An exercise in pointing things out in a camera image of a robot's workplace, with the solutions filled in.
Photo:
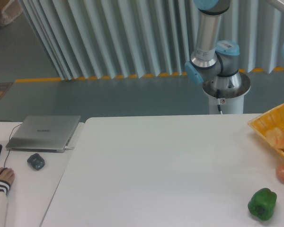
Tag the person's hand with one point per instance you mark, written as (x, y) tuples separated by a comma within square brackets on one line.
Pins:
[(7, 175)]

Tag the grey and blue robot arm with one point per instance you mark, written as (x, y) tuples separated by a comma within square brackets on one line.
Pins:
[(215, 47)]

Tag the green bell pepper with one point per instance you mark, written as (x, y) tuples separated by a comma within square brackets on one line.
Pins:
[(262, 204)]

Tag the bread loaf in basket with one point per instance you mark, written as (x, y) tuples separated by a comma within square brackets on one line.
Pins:
[(275, 138)]

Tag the yellow plastic basket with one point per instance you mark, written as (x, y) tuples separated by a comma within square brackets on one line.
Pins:
[(267, 121)]

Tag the dark earbuds case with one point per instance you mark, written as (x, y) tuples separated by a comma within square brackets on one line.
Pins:
[(36, 161)]

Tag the silver laptop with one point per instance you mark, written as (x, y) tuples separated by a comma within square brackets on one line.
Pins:
[(45, 133)]

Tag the white folding partition screen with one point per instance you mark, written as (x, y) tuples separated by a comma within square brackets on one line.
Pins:
[(97, 38)]

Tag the orange egg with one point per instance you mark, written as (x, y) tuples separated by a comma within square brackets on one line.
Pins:
[(280, 173)]

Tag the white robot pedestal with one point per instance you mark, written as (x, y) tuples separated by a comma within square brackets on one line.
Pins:
[(226, 94)]

